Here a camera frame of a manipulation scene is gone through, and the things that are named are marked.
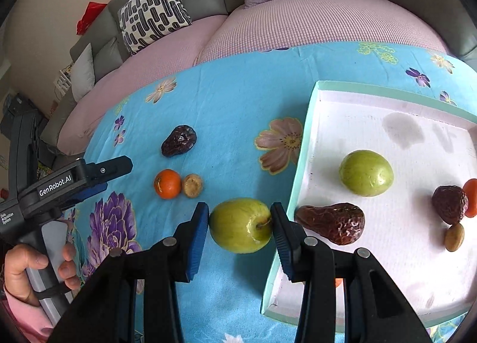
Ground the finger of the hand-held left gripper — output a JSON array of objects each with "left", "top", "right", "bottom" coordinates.
[{"left": 61, "top": 156, "right": 134, "bottom": 211}]

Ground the red bag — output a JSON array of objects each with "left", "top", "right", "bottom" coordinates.
[{"left": 76, "top": 1, "right": 107, "bottom": 35}]

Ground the person's left forearm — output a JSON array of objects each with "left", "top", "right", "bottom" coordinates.
[{"left": 0, "top": 293, "right": 56, "bottom": 343}]

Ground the plain grey pillow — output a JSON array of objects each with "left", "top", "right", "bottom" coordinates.
[{"left": 71, "top": 43, "right": 95, "bottom": 102}]

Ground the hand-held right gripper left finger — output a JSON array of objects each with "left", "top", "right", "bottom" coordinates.
[{"left": 48, "top": 202, "right": 210, "bottom": 343}]

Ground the shallow teal cardboard tray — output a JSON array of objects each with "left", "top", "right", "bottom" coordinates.
[{"left": 260, "top": 81, "right": 477, "bottom": 329}]

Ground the green round fruit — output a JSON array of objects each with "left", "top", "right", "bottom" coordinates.
[
  {"left": 209, "top": 198, "right": 272, "bottom": 253},
  {"left": 339, "top": 150, "right": 394, "bottom": 197}
]

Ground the pink sofa cover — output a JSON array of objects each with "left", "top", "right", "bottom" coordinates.
[{"left": 58, "top": 0, "right": 450, "bottom": 155}]

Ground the person's left hand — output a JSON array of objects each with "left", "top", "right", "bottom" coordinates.
[{"left": 3, "top": 242, "right": 82, "bottom": 308}]

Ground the dark red wrinkled date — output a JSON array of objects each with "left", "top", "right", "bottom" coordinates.
[
  {"left": 161, "top": 125, "right": 197, "bottom": 158},
  {"left": 432, "top": 185, "right": 469, "bottom": 225},
  {"left": 295, "top": 203, "right": 366, "bottom": 246}
]

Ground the small orange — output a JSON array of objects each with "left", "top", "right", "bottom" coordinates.
[
  {"left": 462, "top": 178, "right": 477, "bottom": 219},
  {"left": 154, "top": 169, "right": 182, "bottom": 200}
]

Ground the small brown longan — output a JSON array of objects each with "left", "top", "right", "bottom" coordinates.
[
  {"left": 182, "top": 174, "right": 204, "bottom": 198},
  {"left": 444, "top": 224, "right": 466, "bottom": 253}
]

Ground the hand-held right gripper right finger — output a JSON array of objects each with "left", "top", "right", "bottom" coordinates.
[{"left": 270, "top": 202, "right": 433, "bottom": 343}]

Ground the black and white patterned pillow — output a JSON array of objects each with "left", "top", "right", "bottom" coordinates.
[{"left": 118, "top": 0, "right": 192, "bottom": 56}]

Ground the white rack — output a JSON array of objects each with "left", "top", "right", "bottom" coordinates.
[{"left": 56, "top": 67, "right": 72, "bottom": 90}]

